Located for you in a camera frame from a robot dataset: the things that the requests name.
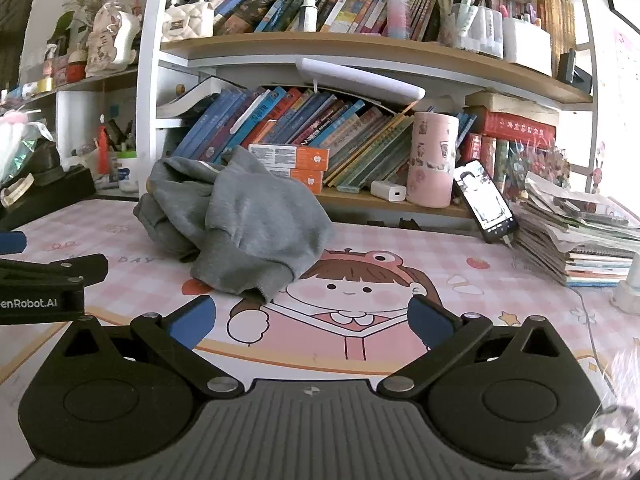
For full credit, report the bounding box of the red jar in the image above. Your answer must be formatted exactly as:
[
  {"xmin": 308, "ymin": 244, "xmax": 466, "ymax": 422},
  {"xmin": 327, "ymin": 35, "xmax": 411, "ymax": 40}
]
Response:
[{"xmin": 66, "ymin": 52, "xmax": 87, "ymax": 83}]

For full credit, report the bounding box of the white lamp bar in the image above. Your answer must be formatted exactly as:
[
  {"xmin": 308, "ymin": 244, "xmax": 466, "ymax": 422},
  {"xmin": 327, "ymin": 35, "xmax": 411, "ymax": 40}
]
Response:
[{"xmin": 295, "ymin": 57, "xmax": 427, "ymax": 103}]

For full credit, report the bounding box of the row of red green books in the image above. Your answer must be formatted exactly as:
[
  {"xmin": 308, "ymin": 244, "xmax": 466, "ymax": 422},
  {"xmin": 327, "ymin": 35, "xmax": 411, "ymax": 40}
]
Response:
[{"xmin": 460, "ymin": 132, "xmax": 571, "ymax": 206}]

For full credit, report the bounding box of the black bag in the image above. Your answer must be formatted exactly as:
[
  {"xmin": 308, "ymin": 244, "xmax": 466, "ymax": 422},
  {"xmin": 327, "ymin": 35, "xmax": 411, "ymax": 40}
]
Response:
[{"xmin": 0, "ymin": 139, "xmax": 97, "ymax": 232}]

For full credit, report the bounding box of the white charger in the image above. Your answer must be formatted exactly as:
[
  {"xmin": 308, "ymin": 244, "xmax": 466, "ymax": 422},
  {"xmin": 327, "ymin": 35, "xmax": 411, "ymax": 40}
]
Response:
[{"xmin": 370, "ymin": 180, "xmax": 407, "ymax": 202}]

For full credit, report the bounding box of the orange white carton box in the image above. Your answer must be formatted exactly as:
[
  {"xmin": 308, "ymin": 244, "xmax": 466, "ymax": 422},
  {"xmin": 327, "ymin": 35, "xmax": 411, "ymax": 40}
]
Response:
[
  {"xmin": 280, "ymin": 167, "xmax": 325, "ymax": 194},
  {"xmin": 248, "ymin": 143, "xmax": 331, "ymax": 172}
]

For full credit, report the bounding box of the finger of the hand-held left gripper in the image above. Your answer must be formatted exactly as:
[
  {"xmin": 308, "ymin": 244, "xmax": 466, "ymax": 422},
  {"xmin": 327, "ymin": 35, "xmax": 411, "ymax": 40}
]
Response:
[
  {"xmin": 0, "ymin": 231, "xmax": 27, "ymax": 257},
  {"xmin": 0, "ymin": 253, "xmax": 110, "ymax": 292}
]

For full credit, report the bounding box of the white pink iridescent bundle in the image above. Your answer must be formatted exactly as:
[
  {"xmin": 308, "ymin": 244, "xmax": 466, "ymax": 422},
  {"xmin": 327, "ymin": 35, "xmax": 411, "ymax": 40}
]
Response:
[{"xmin": 0, "ymin": 109, "xmax": 53, "ymax": 181}]

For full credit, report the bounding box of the white wooden bookshelf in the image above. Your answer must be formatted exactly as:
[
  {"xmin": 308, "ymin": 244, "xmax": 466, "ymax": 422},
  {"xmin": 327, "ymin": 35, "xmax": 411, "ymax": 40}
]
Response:
[{"xmin": 135, "ymin": 0, "xmax": 601, "ymax": 221}]

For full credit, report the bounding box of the beige flat box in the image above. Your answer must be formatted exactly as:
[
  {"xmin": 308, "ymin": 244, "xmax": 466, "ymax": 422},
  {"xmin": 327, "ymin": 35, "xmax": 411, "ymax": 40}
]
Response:
[{"xmin": 465, "ymin": 91, "xmax": 561, "ymax": 121}]

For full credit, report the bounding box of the white quilted pearl handbag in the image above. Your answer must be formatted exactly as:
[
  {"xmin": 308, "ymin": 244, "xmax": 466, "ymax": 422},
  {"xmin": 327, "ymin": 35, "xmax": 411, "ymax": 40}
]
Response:
[{"xmin": 162, "ymin": 0, "xmax": 216, "ymax": 42}]

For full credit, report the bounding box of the stack of papers and notebooks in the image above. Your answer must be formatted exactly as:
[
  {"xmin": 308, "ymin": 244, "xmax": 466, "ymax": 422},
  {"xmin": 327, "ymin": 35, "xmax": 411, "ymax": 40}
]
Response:
[{"xmin": 512, "ymin": 170, "xmax": 640, "ymax": 288}]

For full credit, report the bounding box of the fluffy fur keychain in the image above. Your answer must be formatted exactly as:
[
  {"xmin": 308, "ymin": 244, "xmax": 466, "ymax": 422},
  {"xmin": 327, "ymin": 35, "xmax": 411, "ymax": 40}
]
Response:
[{"xmin": 525, "ymin": 345, "xmax": 640, "ymax": 480}]

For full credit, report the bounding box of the dark door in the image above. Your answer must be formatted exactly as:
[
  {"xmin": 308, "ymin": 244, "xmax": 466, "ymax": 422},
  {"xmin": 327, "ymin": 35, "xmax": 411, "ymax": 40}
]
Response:
[{"xmin": 0, "ymin": 0, "xmax": 47, "ymax": 68}]

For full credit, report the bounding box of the pink printed tumbler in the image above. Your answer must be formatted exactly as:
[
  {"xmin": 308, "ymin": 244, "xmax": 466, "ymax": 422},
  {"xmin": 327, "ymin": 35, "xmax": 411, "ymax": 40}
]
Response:
[{"xmin": 406, "ymin": 111, "xmax": 460, "ymax": 209}]

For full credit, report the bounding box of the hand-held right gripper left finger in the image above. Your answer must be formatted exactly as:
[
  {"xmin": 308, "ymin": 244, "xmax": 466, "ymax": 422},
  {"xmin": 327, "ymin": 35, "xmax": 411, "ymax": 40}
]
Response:
[{"xmin": 62, "ymin": 294, "xmax": 247, "ymax": 399}]

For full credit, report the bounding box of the white pen holder with pens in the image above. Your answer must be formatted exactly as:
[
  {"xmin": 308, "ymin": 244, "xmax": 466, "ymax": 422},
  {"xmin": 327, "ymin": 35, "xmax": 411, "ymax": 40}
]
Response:
[{"xmin": 440, "ymin": 0, "xmax": 504, "ymax": 59}]

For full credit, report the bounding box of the grey sweater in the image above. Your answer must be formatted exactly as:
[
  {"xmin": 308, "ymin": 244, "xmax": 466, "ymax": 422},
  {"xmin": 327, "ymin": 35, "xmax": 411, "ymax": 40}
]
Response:
[{"xmin": 133, "ymin": 146, "xmax": 337, "ymax": 306}]

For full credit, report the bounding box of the white side shelf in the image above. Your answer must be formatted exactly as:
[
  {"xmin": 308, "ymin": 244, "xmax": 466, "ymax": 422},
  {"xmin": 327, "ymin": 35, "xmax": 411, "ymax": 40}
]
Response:
[{"xmin": 0, "ymin": 66, "xmax": 147, "ymax": 197}]

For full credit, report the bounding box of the white printed gift bag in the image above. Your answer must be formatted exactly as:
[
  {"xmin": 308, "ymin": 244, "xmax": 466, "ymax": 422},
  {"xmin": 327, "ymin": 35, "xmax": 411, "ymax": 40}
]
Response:
[{"xmin": 85, "ymin": 0, "xmax": 142, "ymax": 79}]

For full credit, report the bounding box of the small black device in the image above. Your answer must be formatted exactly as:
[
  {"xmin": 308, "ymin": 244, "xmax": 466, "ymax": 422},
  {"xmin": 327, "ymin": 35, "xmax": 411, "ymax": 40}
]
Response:
[{"xmin": 557, "ymin": 49, "xmax": 594, "ymax": 86}]

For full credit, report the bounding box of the black smartphone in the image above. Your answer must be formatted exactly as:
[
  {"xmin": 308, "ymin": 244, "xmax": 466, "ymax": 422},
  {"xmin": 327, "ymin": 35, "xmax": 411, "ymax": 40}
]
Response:
[{"xmin": 452, "ymin": 159, "xmax": 519, "ymax": 245}]

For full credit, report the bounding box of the white storage box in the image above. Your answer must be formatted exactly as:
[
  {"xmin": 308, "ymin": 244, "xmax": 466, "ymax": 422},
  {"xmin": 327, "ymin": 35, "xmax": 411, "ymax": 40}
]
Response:
[{"xmin": 502, "ymin": 15, "xmax": 553, "ymax": 77}]

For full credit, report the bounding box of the pink cartoon desk mat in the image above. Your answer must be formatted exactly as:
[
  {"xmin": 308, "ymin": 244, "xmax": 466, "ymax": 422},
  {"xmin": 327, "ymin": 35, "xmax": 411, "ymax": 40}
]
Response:
[{"xmin": 0, "ymin": 199, "xmax": 640, "ymax": 401}]

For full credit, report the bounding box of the red book box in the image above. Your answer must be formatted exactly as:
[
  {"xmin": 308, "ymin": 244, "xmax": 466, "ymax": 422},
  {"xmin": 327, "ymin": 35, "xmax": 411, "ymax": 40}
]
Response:
[{"xmin": 477, "ymin": 107, "xmax": 557, "ymax": 150}]

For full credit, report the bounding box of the pink blue bottle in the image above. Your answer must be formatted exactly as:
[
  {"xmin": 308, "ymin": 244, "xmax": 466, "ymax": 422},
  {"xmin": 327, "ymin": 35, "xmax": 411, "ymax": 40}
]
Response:
[{"xmin": 386, "ymin": 0, "xmax": 412, "ymax": 40}]

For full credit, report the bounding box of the red tassel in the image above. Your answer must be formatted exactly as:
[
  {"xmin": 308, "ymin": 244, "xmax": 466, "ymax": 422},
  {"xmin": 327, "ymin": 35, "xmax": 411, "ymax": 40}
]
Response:
[{"xmin": 97, "ymin": 115, "xmax": 110, "ymax": 177}]

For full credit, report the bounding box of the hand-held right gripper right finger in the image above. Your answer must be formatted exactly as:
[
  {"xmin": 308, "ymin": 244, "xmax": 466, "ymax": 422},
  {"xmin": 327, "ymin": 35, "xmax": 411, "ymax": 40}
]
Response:
[{"xmin": 376, "ymin": 294, "xmax": 577, "ymax": 399}]

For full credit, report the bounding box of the dried flower plant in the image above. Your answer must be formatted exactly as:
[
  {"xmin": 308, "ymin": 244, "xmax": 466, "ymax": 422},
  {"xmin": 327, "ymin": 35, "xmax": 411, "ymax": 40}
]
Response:
[{"xmin": 47, "ymin": 0, "xmax": 108, "ymax": 53}]

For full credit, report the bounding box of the row of yellow books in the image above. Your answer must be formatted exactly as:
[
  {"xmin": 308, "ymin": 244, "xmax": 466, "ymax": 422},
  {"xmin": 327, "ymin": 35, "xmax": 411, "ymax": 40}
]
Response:
[{"xmin": 532, "ymin": 0, "xmax": 577, "ymax": 79}]

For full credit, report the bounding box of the row of leaning colourful books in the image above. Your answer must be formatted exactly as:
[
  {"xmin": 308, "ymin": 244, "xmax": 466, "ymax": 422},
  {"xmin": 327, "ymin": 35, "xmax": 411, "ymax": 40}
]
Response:
[{"xmin": 172, "ymin": 85, "xmax": 416, "ymax": 193}]

